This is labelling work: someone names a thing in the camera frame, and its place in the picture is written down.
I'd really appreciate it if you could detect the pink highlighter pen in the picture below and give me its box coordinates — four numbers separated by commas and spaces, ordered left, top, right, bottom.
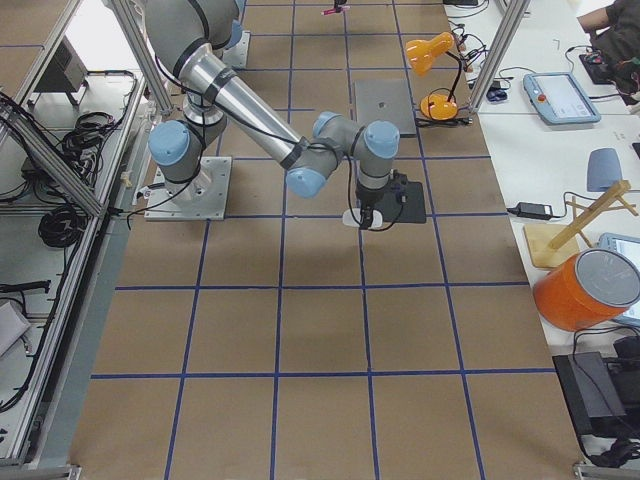
321, 6, 351, 16

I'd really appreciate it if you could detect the white computer mouse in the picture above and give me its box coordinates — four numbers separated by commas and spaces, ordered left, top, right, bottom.
342, 208, 383, 230

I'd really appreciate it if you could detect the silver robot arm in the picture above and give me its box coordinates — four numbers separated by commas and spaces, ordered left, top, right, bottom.
144, 1, 400, 232

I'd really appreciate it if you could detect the black mousepad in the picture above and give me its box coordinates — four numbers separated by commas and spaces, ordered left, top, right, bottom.
376, 180, 427, 224

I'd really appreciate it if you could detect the orange desk lamp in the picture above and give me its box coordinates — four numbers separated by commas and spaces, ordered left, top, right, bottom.
404, 32, 462, 123

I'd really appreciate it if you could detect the grey closed laptop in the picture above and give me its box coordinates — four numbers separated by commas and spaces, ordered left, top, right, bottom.
354, 78, 416, 138

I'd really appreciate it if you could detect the black power adapter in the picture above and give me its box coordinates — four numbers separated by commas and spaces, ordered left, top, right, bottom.
513, 202, 553, 220

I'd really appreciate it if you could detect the wooden stand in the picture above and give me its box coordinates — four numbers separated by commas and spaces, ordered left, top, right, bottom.
524, 180, 639, 269

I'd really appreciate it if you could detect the orange cylindrical container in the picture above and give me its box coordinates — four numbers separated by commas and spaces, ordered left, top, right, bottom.
533, 248, 639, 332

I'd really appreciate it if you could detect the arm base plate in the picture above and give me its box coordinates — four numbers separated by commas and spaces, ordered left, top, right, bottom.
143, 156, 232, 221
222, 30, 251, 70

